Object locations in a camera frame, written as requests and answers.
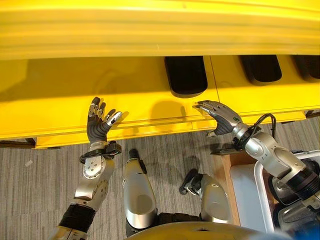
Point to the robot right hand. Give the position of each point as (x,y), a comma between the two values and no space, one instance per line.
(225,115)

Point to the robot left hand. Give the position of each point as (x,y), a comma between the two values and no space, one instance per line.
(96,130)

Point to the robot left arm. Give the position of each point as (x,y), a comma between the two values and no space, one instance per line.
(93,180)

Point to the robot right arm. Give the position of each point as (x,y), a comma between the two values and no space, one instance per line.
(277,157)

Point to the white plastic box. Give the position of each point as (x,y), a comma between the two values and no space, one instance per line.
(246,195)

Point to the yellow shelf upper board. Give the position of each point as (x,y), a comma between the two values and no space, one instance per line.
(160,27)

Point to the black left wrist clamp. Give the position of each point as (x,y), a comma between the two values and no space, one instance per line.
(107,150)

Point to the black sole-shaped part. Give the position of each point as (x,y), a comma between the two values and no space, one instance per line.
(308,66)
(186,76)
(281,191)
(295,217)
(261,68)

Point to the wooden table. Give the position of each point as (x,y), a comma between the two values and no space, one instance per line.
(226,170)

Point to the robot left leg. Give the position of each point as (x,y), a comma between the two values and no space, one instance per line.
(137,190)

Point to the robot leg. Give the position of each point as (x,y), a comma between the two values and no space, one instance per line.
(137,190)
(212,197)

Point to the robot right leg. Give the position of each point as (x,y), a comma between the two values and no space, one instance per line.
(212,197)

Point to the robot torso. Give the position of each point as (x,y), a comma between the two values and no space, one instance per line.
(200,231)

